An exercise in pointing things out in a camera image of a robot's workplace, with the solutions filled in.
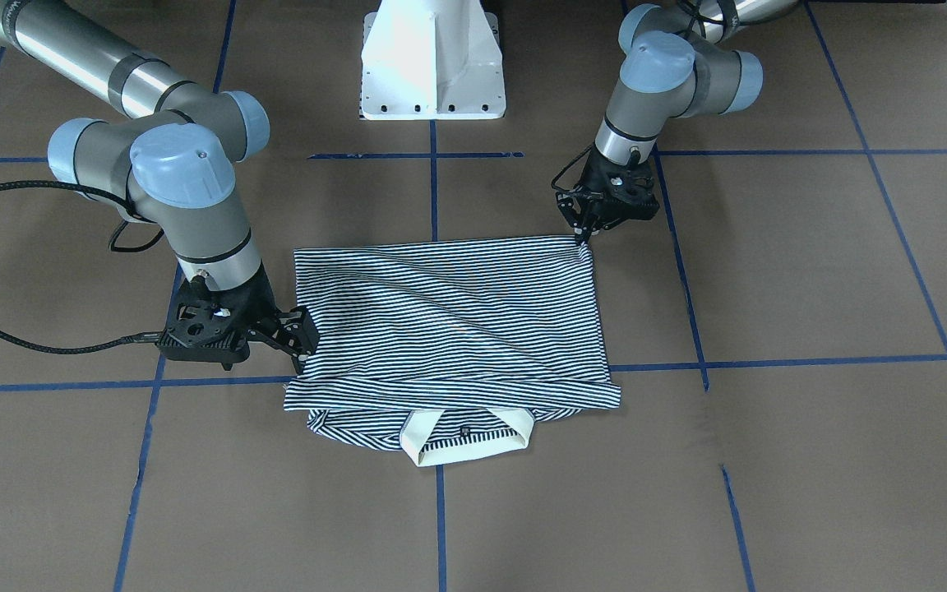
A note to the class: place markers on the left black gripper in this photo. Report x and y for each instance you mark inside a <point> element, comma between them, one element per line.
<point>593,178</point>

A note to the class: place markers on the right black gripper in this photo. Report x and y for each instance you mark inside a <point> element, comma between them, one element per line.
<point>260,302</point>

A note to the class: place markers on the navy white striped polo shirt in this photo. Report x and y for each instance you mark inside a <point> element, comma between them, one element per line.
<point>450,351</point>

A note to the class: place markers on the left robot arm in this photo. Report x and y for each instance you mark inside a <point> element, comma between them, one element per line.
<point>673,68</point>

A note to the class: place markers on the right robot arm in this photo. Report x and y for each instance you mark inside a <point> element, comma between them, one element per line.
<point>171,164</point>

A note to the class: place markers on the brown paper table cover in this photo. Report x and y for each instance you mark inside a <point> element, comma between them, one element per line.
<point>779,331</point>

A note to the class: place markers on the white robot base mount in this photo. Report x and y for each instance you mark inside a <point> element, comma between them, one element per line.
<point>431,60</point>

